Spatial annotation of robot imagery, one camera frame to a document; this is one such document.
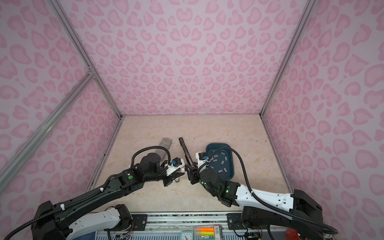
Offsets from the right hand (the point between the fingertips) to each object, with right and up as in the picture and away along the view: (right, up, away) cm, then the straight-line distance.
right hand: (188, 165), depth 74 cm
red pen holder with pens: (+48, -32, -3) cm, 58 cm away
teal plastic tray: (+20, -3, +20) cm, 29 cm away
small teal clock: (-1, -31, -5) cm, 31 cm away
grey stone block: (-17, +9, +27) cm, 33 cm away
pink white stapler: (-3, -2, -3) cm, 5 cm away
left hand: (-3, -1, -1) cm, 3 cm away
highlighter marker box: (+7, -31, -4) cm, 32 cm away
